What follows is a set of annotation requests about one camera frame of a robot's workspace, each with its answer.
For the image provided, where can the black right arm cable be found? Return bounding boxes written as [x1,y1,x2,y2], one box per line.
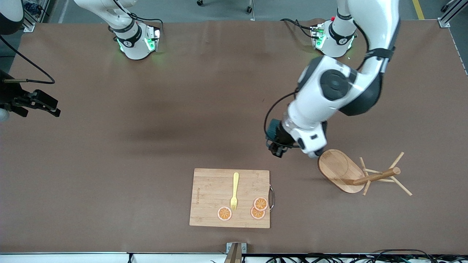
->
[0,35,55,84]

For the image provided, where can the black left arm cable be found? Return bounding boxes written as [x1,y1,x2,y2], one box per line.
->
[264,91,298,146]

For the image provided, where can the wooden cup rack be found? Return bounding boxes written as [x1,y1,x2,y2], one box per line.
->
[318,149,413,197]

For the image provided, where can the blue cable bundle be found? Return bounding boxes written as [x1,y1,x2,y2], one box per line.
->
[23,0,42,15]

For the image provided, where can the black left base cable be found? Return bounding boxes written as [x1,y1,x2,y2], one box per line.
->
[281,18,317,39]

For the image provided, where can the aluminium frame profile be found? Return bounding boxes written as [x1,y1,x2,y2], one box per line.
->
[438,0,468,28]
[20,0,36,33]

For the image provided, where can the bamboo cutting board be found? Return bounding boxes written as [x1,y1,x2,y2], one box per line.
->
[189,168,275,229]

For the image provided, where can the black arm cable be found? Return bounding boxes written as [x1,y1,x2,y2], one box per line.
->
[0,35,55,84]
[264,91,298,146]

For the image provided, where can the black right base cable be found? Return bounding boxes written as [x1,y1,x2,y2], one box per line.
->
[126,13,164,29]

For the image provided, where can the black cable bundle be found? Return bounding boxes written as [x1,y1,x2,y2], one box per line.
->
[265,249,468,263]

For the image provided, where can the yellow plastic fork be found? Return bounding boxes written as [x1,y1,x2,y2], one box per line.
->
[230,172,240,211]

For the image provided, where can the black base cable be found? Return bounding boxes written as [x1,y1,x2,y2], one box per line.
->
[126,13,164,29]
[281,18,317,39]

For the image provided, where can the dark teal cup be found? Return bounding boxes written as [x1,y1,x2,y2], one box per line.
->
[266,119,282,140]

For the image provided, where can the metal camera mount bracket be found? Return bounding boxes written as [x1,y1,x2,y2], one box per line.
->
[224,242,247,263]

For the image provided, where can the white table edge rail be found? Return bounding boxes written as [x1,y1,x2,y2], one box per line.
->
[0,252,227,263]

